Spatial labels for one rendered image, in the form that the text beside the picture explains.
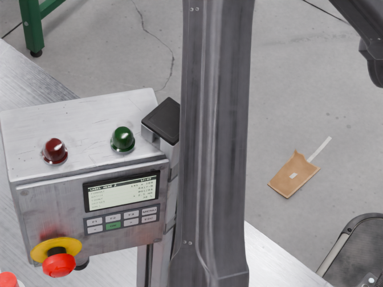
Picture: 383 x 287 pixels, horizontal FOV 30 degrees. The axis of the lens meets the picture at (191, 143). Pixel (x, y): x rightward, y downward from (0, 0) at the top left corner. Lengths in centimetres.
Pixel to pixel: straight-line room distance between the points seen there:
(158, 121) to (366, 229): 154
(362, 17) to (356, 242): 141
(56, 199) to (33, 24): 197
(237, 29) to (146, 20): 232
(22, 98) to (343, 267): 105
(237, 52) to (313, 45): 233
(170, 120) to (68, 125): 11
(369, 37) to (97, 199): 37
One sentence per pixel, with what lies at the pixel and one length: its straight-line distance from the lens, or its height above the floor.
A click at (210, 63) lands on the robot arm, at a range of 62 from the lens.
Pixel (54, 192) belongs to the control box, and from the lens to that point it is 75.
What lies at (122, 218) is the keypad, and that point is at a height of 137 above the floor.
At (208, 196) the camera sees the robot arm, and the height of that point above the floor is 155.
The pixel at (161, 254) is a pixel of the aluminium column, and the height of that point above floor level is 125.
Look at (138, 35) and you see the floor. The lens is 290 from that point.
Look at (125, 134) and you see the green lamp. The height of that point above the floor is 150.
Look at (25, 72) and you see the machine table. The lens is 168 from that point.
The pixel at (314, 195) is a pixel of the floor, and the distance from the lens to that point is 252.
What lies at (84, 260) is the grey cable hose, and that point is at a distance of 110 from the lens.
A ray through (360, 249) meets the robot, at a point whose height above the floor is 24.
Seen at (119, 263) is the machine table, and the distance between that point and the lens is 140.
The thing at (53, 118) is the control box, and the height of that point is 148.
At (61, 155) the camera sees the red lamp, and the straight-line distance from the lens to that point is 73.
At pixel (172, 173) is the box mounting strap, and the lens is 77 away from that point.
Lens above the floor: 208
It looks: 54 degrees down
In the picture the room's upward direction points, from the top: 7 degrees clockwise
